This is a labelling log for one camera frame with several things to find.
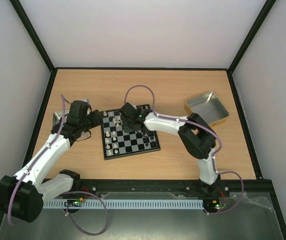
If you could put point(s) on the light blue cable duct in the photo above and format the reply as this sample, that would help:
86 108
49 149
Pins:
128 204

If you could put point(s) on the black grey chessboard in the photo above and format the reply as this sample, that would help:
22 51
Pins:
119 142

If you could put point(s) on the pile of white chess pieces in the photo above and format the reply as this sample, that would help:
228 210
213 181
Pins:
117 120

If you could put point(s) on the gold metal tin box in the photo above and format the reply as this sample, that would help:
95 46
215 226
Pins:
209 107

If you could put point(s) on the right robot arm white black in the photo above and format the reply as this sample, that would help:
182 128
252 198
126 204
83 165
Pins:
196 135

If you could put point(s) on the silver metal tin lid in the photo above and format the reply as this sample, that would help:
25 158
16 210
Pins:
56 118

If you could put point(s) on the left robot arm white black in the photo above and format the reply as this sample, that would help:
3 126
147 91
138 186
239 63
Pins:
24 195

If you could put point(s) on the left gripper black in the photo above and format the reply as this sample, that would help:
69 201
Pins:
97 119

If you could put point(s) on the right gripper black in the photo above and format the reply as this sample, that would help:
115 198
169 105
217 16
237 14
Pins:
127 125

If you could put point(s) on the black aluminium frame rail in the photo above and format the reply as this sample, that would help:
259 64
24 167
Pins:
189 188

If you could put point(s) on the row of black chess pieces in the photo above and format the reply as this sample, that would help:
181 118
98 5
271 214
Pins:
149 138

